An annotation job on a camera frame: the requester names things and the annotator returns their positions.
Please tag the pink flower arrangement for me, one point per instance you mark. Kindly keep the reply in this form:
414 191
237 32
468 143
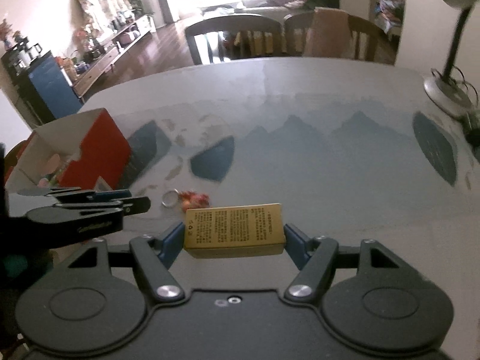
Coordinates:
84 37

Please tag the white desk lamp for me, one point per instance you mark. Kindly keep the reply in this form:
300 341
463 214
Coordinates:
446 63

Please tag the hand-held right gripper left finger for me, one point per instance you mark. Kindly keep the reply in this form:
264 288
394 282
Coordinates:
172 242

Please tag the wooden tv cabinet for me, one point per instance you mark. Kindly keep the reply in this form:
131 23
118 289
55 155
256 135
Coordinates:
108 56

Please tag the pink cloth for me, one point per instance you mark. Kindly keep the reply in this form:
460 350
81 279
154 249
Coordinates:
326 33

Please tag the vase of pink flowers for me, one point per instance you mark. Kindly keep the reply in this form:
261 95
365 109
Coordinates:
7 33

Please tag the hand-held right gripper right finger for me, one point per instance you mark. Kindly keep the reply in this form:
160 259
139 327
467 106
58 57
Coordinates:
296 245

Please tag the hanging light clothes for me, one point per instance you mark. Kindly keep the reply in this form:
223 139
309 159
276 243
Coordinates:
99 3

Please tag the slatted wooden chair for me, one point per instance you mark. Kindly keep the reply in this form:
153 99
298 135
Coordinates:
232 30

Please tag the cluttered bed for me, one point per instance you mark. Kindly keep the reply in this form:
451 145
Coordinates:
390 13

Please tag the blue fronted black cabinet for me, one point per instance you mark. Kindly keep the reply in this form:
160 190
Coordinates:
52 86

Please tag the red cardboard box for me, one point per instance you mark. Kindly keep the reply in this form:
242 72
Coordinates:
101 146

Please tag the black coffee machine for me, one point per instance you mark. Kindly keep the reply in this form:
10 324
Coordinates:
22 60

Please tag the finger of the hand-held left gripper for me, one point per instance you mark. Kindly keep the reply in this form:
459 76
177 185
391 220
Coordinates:
93 221
112 194

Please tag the yellow rectangular box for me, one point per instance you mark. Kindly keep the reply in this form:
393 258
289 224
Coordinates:
234 230

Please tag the mountain print table mat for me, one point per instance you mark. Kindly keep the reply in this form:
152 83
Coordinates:
300 150

